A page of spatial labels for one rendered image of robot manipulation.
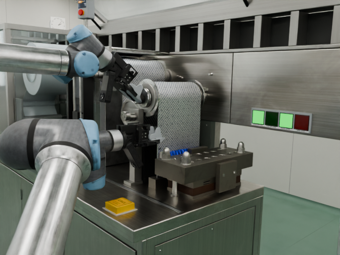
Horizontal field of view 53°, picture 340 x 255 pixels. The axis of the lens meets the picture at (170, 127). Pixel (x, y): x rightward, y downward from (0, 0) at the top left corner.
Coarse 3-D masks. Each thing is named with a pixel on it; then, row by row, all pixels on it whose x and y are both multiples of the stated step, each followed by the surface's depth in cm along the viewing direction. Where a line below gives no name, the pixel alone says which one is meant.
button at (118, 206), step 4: (112, 200) 114; (116, 200) 114; (120, 200) 114; (124, 200) 114; (128, 200) 114; (108, 204) 111; (112, 204) 110; (116, 204) 110; (120, 204) 110; (124, 204) 111; (128, 204) 111; (132, 204) 112; (108, 208) 112; (112, 208) 110; (116, 208) 108; (120, 208) 109; (124, 208) 110; (128, 208) 111; (132, 208) 112; (116, 212) 108; (120, 212) 109
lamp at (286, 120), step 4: (280, 116) 128; (284, 116) 127; (288, 116) 126; (292, 116) 124; (280, 120) 128; (284, 120) 127; (288, 120) 126; (280, 124) 128; (284, 124) 127; (288, 124) 126
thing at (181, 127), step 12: (192, 108) 144; (168, 120) 136; (180, 120) 140; (192, 120) 145; (168, 132) 136; (180, 132) 141; (192, 132) 146; (168, 144) 137; (180, 144) 142; (192, 144) 147
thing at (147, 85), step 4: (144, 84) 134; (148, 84) 132; (148, 88) 133; (152, 88) 131; (152, 92) 131; (200, 92) 147; (152, 96) 131; (152, 100) 131; (152, 104) 132; (140, 108) 138; (144, 108) 136; (148, 108) 134; (152, 108) 132
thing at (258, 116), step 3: (255, 111) 136; (258, 111) 135; (261, 111) 134; (255, 114) 136; (258, 114) 135; (261, 114) 134; (252, 117) 137; (255, 117) 136; (258, 117) 135; (261, 117) 134; (252, 120) 137; (255, 120) 136; (258, 120) 135; (261, 120) 134; (261, 123) 134
